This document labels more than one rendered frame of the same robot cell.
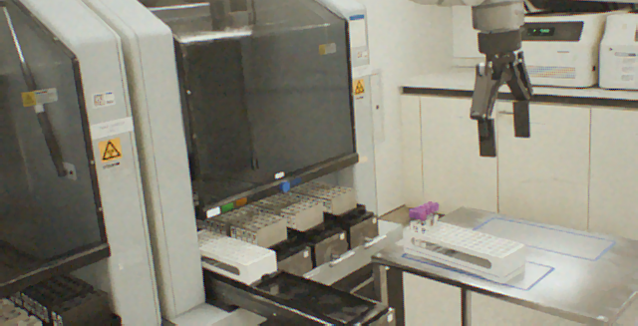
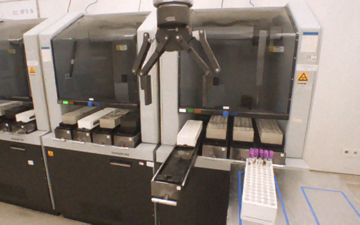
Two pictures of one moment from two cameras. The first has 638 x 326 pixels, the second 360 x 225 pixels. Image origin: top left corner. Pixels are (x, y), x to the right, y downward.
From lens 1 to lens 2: 1.23 m
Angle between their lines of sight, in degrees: 59
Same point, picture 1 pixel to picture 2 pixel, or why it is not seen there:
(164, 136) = (167, 72)
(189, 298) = (170, 140)
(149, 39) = not seen: hidden behind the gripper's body
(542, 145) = not seen: outside the picture
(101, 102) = not seen: hidden behind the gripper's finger
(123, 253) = (144, 111)
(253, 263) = (180, 136)
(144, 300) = (151, 131)
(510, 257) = (253, 207)
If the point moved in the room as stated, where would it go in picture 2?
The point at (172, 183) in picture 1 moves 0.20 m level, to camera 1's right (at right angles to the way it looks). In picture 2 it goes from (169, 92) to (187, 99)
